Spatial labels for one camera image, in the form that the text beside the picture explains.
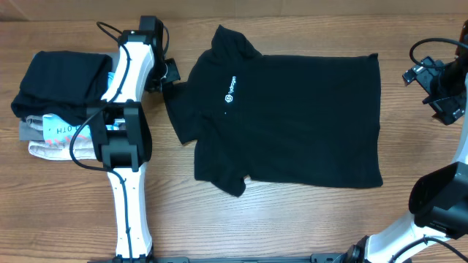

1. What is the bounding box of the folded light blue printed shirt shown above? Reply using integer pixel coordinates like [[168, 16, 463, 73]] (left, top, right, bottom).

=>
[[42, 72, 118, 145]]

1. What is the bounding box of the folded black garment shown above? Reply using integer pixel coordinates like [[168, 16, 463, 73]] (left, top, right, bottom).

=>
[[11, 51, 113, 126]]

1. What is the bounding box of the black t-shirt with logo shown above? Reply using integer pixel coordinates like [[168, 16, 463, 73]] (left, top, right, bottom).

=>
[[164, 27, 383, 197]]

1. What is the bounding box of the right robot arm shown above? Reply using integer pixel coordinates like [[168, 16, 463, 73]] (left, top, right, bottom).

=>
[[337, 54, 467, 262]]

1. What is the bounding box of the folded beige garment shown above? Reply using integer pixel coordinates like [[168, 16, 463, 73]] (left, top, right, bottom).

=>
[[28, 140, 96, 161]]

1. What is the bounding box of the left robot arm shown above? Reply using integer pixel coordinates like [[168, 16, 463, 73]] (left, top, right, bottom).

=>
[[87, 30, 180, 262]]

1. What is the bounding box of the folded gray garment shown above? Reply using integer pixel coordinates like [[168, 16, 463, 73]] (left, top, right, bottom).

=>
[[18, 53, 119, 141]]

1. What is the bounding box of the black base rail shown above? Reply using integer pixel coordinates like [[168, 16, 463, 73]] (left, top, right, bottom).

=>
[[92, 253, 345, 263]]

